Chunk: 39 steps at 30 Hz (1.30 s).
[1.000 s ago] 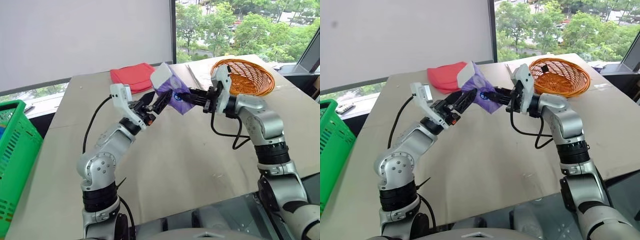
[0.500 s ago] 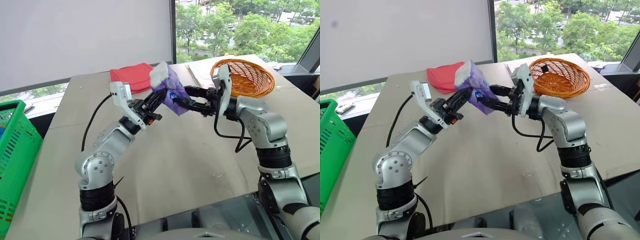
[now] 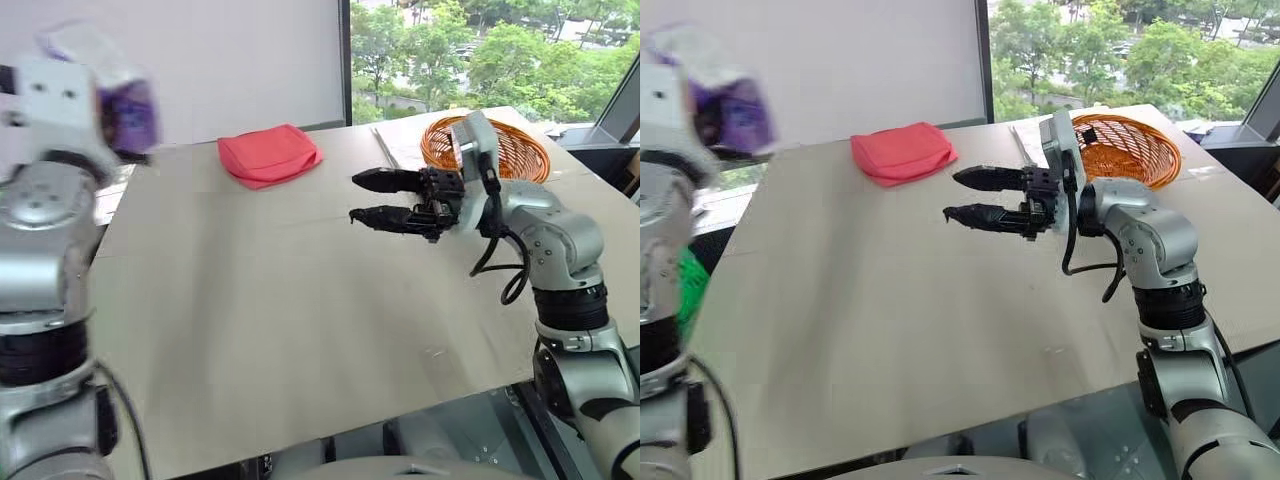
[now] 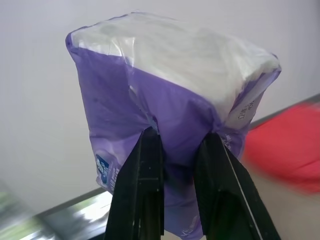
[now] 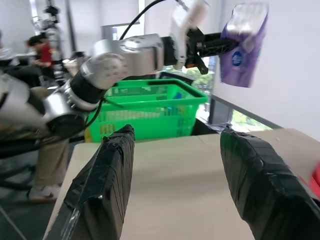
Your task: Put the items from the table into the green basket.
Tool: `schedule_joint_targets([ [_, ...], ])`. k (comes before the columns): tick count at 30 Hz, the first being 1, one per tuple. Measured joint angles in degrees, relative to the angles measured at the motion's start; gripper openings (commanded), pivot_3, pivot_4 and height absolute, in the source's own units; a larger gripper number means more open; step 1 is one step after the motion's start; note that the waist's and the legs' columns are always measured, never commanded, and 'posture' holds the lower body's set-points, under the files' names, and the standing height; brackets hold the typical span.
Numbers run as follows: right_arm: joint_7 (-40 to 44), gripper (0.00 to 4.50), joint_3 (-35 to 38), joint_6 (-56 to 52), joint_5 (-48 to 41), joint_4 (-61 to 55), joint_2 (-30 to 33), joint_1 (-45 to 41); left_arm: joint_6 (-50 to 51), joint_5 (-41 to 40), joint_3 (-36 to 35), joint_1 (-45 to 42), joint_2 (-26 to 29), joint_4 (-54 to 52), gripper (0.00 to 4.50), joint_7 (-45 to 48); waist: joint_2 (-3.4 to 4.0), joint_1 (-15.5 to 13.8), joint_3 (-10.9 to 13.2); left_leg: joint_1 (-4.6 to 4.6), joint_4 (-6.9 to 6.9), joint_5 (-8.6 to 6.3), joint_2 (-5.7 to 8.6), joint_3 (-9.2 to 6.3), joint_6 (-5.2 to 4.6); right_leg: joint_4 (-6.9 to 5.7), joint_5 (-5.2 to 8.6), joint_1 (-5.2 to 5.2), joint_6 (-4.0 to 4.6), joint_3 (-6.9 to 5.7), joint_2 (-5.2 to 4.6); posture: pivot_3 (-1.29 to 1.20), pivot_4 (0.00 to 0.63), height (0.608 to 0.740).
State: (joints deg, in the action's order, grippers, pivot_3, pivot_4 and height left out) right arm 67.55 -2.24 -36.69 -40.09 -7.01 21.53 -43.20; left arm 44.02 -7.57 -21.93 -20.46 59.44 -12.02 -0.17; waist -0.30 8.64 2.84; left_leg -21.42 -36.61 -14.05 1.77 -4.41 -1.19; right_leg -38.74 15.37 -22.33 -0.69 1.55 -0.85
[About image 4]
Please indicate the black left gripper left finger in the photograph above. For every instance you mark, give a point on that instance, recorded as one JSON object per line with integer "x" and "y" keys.
{"x": 140, "y": 185}

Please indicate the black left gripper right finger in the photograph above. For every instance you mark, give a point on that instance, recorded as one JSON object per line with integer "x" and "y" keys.
{"x": 225, "y": 185}

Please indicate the purple tissue pack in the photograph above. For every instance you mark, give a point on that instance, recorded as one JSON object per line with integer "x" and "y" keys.
{"x": 165, "y": 82}

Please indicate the red cloth item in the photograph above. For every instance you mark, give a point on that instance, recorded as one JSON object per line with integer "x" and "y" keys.
{"x": 282, "y": 147}

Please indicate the glossy printed flat item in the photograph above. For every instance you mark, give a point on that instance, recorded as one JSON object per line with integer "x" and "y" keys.
{"x": 72, "y": 220}

